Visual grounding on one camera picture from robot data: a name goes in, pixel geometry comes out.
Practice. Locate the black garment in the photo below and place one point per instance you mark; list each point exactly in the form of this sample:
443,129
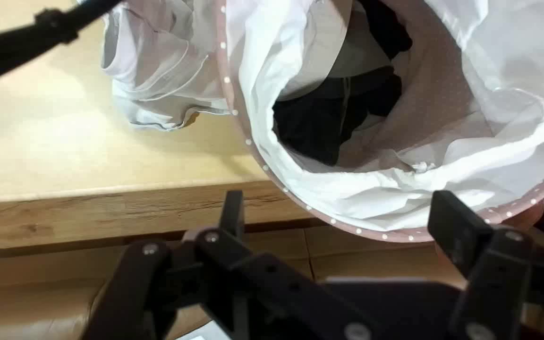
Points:
329,120
386,29

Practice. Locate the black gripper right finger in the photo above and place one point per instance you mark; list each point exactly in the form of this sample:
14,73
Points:
499,277

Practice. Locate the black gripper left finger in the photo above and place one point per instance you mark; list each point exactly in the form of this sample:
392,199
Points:
159,290

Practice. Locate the pink polka dot laundry bag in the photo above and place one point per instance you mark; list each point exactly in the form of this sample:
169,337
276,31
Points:
473,158

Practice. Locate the white shorts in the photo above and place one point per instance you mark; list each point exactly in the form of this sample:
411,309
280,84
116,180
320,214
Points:
159,63

